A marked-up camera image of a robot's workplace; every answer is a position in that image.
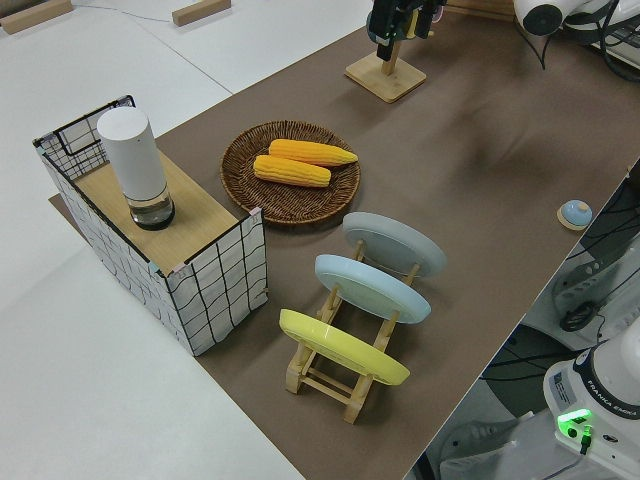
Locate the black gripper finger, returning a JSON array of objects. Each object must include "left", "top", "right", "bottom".
[
  {"left": 374, "top": 8, "right": 399, "bottom": 60},
  {"left": 416, "top": 7, "right": 436, "bottom": 39}
]

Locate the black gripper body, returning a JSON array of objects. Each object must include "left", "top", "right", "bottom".
[{"left": 373, "top": 0, "right": 447, "bottom": 11}]

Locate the light wooden drawer cabinet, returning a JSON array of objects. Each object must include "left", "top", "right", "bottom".
[{"left": 443, "top": 0, "right": 519, "bottom": 22}]

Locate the wooden mug tree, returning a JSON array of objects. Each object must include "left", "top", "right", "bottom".
[{"left": 344, "top": 9, "right": 428, "bottom": 105}]

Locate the yellow corn cob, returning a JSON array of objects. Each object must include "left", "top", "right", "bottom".
[
  {"left": 268, "top": 138, "right": 360, "bottom": 168},
  {"left": 253, "top": 154, "right": 333, "bottom": 189}
]

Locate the brown table mat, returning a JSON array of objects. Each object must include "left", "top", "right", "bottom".
[{"left": 47, "top": 9, "right": 640, "bottom": 480}]

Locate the light wooden block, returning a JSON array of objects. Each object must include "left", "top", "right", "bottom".
[
  {"left": 0, "top": 0, "right": 74, "bottom": 35},
  {"left": 171, "top": 0, "right": 234, "bottom": 26}
]

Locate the grey plate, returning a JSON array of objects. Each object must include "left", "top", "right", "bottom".
[{"left": 341, "top": 211, "right": 447, "bottom": 279}]

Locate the brown wicker basket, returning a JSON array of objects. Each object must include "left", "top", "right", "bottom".
[{"left": 220, "top": 120, "right": 362, "bottom": 226}]

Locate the blue call bell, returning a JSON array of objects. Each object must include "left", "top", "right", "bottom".
[{"left": 556, "top": 199, "right": 594, "bottom": 231}]

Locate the light blue plate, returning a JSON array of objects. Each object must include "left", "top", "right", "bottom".
[{"left": 313, "top": 253, "right": 433, "bottom": 326}]

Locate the wooden basket lid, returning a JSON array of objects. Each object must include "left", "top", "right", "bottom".
[{"left": 74, "top": 149, "right": 239, "bottom": 266}]

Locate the white cylindrical bottle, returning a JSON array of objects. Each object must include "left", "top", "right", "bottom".
[{"left": 96, "top": 108, "right": 176, "bottom": 232}]

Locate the yellow plate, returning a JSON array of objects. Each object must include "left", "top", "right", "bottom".
[{"left": 278, "top": 308, "right": 412, "bottom": 387}]

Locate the wooden plate rack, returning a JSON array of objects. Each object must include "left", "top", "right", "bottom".
[{"left": 284, "top": 238, "right": 422, "bottom": 426}]

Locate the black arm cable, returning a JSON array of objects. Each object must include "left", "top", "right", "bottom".
[{"left": 523, "top": 19, "right": 558, "bottom": 72}]

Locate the black cable behind oven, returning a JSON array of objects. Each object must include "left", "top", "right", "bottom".
[{"left": 597, "top": 27, "right": 640, "bottom": 87}]

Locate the black wire basket box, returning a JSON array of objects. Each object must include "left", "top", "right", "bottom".
[{"left": 33, "top": 93, "right": 270, "bottom": 357}]

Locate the black coiled cable bundle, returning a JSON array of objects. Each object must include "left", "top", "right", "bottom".
[{"left": 558, "top": 301, "right": 599, "bottom": 332}]

